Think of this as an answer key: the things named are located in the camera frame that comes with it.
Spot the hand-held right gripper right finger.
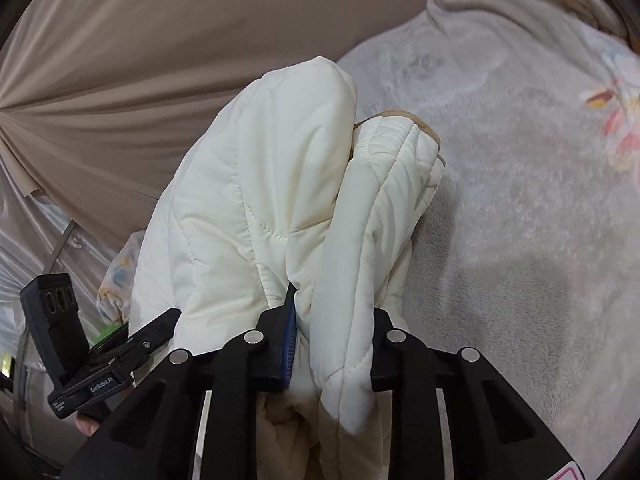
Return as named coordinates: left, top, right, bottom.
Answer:
left=370, top=307, right=576, bottom=480

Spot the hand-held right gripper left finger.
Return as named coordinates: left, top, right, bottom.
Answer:
left=60, top=280, right=301, bottom=480

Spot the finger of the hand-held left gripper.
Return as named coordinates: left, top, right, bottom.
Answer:
left=125, top=307, right=182, bottom=361

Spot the white quilted jacket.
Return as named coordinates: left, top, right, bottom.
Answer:
left=127, top=55, right=446, bottom=480

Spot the person's left hand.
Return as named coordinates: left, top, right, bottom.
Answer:
left=75, top=412, right=102, bottom=437

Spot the grey metal bar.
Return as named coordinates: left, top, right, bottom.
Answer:
left=47, top=222, right=77, bottom=278

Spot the silvery sheer curtain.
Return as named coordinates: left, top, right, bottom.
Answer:
left=0, top=160, right=133, bottom=461

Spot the grey floral fleece blanket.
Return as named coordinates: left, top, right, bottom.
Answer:
left=97, top=0, right=640, bottom=480

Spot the beige curtain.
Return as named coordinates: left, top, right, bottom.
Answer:
left=0, top=0, right=451, bottom=241

